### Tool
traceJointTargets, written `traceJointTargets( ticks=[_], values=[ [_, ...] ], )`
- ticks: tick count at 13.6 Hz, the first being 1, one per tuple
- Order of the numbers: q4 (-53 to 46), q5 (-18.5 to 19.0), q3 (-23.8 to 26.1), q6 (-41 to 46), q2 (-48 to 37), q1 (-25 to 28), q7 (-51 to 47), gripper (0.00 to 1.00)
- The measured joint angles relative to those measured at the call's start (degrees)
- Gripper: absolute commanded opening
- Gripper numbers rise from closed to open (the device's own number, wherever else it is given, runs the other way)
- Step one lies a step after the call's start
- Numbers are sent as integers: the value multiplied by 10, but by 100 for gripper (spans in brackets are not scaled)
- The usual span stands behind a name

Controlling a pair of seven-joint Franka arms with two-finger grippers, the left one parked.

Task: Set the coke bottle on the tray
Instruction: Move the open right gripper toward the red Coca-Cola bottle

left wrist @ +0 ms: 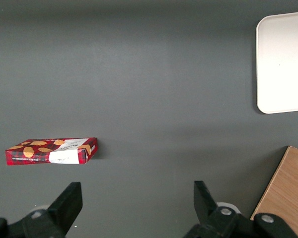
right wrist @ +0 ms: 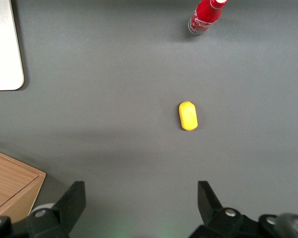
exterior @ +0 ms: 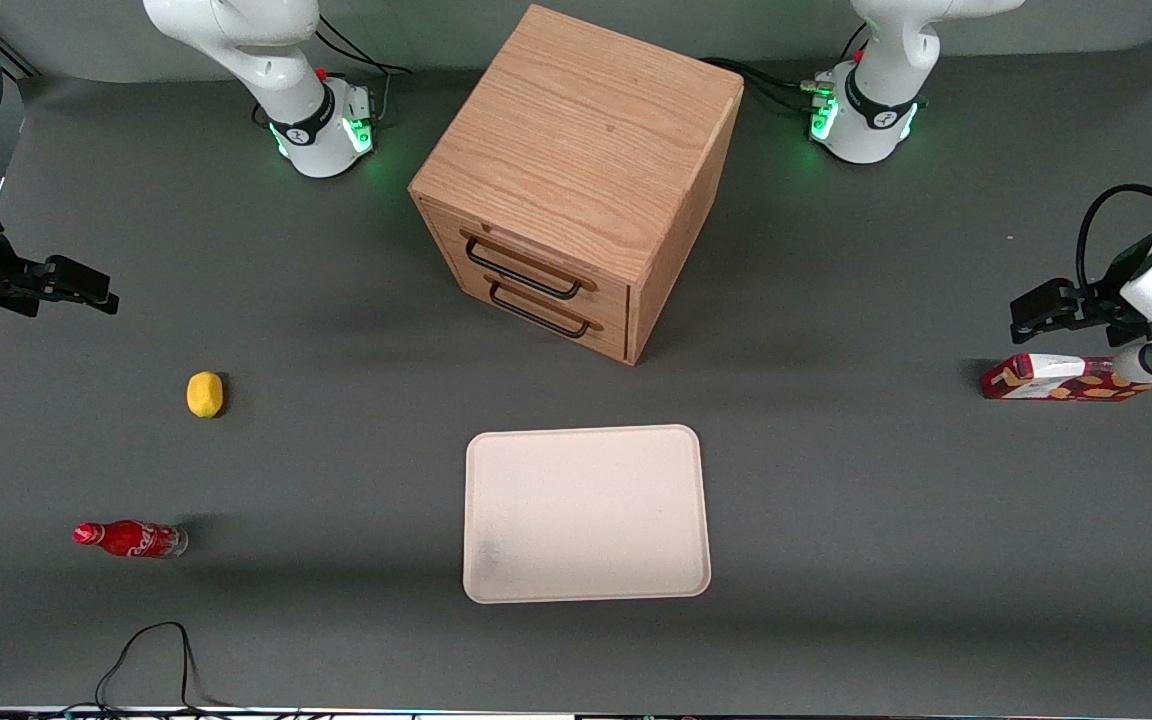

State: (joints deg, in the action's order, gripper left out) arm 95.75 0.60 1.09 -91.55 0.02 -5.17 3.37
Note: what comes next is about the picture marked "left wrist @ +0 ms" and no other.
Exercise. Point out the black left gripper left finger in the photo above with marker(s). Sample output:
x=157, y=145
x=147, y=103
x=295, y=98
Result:
x=62, y=210

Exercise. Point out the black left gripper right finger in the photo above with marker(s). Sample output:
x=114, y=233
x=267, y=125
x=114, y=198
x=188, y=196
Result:
x=208, y=213

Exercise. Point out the white rectangular tray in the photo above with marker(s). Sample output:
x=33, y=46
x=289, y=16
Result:
x=283, y=62

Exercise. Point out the red plaid cookie box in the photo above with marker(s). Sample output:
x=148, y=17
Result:
x=39, y=155

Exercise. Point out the wooden two-drawer cabinet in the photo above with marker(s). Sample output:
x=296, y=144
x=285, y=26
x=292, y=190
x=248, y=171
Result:
x=288, y=186

